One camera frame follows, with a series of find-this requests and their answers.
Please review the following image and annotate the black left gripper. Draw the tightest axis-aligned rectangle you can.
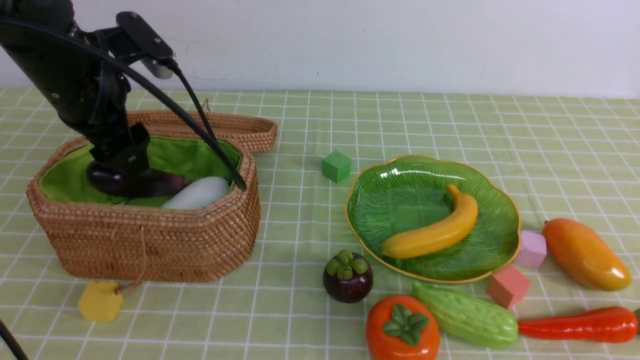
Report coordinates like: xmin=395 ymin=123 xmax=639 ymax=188
xmin=20 ymin=30 xmax=151 ymax=176

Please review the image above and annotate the dark purple toy eggplant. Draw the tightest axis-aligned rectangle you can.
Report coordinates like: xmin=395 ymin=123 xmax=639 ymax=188
xmin=86 ymin=161 xmax=191 ymax=199

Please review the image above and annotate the white toy radish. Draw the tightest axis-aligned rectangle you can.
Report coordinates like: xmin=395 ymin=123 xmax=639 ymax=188
xmin=162 ymin=177 xmax=230 ymax=210

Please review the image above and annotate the dark purple toy mangosteen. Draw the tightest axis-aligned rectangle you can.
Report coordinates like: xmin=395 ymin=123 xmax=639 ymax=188
xmin=322 ymin=249 xmax=374 ymax=304

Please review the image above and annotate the yellow toy banana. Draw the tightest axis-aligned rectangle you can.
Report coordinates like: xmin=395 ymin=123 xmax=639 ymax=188
xmin=381 ymin=184 xmax=479 ymax=260

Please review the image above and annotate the orange toy persimmon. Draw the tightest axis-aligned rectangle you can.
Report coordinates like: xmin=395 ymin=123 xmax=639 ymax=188
xmin=365 ymin=294 xmax=441 ymax=360

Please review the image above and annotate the green toy bitter gourd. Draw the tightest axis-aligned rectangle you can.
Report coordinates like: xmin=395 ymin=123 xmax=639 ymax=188
xmin=411 ymin=281 xmax=519 ymax=350

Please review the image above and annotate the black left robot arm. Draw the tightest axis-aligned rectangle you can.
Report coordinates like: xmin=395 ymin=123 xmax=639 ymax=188
xmin=0 ymin=25 xmax=150 ymax=177

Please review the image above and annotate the green fabric basket liner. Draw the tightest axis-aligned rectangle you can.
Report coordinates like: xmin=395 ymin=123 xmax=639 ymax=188
xmin=38 ymin=136 xmax=232 ymax=208

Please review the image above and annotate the woven wicker basket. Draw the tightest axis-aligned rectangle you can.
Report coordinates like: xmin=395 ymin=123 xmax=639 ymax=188
xmin=26 ymin=137 xmax=261 ymax=283

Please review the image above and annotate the woven wicker basket lid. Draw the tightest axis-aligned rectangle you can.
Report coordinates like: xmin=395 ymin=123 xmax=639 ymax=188
xmin=128 ymin=98 xmax=278 ymax=153

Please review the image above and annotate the green foam cube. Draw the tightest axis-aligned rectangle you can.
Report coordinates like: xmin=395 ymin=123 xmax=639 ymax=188
xmin=321 ymin=150 xmax=352 ymax=183

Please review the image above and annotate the green glass leaf plate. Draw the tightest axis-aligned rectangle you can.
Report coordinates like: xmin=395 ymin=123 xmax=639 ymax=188
xmin=345 ymin=154 xmax=522 ymax=285

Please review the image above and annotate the salmon red foam cube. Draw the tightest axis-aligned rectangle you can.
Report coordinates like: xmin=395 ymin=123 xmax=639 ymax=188
xmin=486 ymin=265 xmax=531 ymax=310

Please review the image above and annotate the pink foam cube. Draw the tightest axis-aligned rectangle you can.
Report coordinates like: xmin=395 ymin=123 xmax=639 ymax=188
xmin=513 ymin=230 xmax=547 ymax=271

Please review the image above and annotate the orange yellow toy mango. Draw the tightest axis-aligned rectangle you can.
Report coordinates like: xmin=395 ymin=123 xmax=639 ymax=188
xmin=542 ymin=218 xmax=633 ymax=292

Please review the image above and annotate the red orange toy carrot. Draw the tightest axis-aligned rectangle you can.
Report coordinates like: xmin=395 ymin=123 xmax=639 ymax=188
xmin=518 ymin=306 xmax=639 ymax=344

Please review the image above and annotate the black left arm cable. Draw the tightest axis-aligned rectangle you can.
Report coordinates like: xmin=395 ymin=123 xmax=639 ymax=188
xmin=0 ymin=15 xmax=248 ymax=360

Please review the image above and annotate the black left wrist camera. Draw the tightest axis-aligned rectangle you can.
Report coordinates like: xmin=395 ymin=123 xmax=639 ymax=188
xmin=96 ymin=11 xmax=178 ymax=80

